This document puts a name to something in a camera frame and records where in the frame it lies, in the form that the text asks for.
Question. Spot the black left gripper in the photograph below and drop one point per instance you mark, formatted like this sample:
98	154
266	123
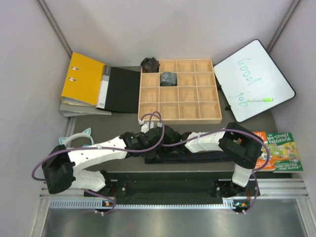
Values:
152	154

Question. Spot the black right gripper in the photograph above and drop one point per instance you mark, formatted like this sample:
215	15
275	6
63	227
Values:
171	152

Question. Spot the brown blue striped tie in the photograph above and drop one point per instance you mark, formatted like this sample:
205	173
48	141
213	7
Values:
183	158

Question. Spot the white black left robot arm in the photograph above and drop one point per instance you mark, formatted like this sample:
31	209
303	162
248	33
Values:
66	168

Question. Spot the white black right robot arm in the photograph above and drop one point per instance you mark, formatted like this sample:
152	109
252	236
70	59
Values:
239	144

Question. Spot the wooden compartment tray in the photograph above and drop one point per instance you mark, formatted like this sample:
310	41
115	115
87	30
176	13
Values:
194	100

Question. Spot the black folder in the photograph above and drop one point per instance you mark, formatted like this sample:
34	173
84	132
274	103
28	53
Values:
119	90

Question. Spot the rolled grey tie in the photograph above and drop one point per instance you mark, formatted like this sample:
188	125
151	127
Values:
168	79

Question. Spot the dark grey table mat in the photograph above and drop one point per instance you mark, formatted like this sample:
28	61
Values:
105	128

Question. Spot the rolled dark brown tie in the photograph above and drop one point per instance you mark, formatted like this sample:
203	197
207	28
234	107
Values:
150	65

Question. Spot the teal cat ear headphones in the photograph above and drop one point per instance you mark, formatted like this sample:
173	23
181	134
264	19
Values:
85	134

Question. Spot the grey folder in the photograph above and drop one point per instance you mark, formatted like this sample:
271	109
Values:
67	111

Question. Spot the white whiteboard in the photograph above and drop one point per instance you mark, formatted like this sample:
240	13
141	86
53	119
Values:
251	73

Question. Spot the green marker pen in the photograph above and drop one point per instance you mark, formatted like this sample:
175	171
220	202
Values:
261	100

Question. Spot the green treehouse book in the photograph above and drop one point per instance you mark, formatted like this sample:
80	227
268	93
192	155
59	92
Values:
284	153

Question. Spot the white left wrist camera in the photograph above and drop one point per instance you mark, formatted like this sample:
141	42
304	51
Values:
145	126

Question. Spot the yellow ring binder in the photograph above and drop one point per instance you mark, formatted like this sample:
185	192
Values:
82	83

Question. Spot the grey slotted cable duct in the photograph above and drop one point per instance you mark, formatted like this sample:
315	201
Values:
85	203

